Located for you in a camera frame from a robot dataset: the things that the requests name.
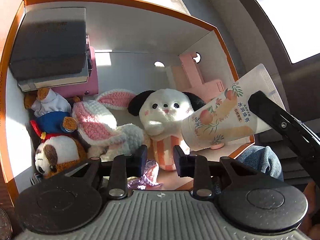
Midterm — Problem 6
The crochet bunny plush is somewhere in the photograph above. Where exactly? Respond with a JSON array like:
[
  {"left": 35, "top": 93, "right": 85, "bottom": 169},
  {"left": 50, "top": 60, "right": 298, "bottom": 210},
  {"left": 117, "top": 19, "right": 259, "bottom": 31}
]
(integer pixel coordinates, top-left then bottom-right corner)
[{"left": 72, "top": 89, "right": 151, "bottom": 161}]

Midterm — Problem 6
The white lotion tube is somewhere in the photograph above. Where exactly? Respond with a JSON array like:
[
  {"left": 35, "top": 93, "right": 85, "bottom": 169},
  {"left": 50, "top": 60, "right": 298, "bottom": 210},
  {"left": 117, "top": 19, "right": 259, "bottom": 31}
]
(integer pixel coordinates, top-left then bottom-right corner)
[{"left": 181, "top": 63, "right": 285, "bottom": 151}]

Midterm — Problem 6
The white dog plush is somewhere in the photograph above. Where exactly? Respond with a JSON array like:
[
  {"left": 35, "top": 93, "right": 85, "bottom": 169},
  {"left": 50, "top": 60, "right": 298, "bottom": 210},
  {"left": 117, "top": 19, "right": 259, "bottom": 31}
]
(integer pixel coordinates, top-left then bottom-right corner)
[{"left": 128, "top": 88, "right": 206, "bottom": 171}]

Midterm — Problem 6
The brown bear plush blue outfit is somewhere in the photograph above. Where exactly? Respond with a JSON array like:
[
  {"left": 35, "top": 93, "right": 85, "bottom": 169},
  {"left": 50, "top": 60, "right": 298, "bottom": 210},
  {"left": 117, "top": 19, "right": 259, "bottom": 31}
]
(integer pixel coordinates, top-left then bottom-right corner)
[{"left": 24, "top": 88, "right": 87, "bottom": 178}]

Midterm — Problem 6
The pink phone stand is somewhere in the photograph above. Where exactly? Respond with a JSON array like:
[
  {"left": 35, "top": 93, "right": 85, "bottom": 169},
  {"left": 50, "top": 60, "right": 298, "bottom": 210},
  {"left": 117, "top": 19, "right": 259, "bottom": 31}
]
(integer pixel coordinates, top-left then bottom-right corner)
[{"left": 170, "top": 52, "right": 224, "bottom": 103}]

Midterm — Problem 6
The orange cardboard box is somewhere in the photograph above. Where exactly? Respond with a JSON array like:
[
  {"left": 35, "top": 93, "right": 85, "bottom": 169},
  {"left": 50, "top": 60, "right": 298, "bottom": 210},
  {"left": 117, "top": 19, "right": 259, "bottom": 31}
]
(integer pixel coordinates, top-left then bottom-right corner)
[{"left": 1, "top": 0, "right": 239, "bottom": 202}]

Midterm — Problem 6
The pink wallet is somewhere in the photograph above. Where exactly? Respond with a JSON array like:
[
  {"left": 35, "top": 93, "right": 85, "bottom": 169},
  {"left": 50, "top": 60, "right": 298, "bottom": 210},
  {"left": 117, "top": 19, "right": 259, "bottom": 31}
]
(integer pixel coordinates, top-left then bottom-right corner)
[{"left": 51, "top": 45, "right": 99, "bottom": 98}]

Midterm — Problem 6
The grey book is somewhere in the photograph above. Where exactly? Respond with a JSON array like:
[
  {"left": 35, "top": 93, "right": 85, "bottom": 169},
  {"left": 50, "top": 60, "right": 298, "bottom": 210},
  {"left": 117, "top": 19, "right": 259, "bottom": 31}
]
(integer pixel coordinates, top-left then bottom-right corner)
[{"left": 18, "top": 34, "right": 93, "bottom": 92}]

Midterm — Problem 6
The person right hand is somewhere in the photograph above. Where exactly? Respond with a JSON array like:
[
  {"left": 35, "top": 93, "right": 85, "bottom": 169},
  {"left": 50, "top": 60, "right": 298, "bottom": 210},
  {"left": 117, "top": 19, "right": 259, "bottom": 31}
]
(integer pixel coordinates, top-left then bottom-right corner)
[{"left": 299, "top": 181, "right": 320, "bottom": 239}]

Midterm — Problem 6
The window frame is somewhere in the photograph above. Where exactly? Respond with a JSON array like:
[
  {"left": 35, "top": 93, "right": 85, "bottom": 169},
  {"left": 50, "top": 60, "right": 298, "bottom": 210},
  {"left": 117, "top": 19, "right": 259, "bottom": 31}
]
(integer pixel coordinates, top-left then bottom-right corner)
[{"left": 239, "top": 0, "right": 319, "bottom": 74}]

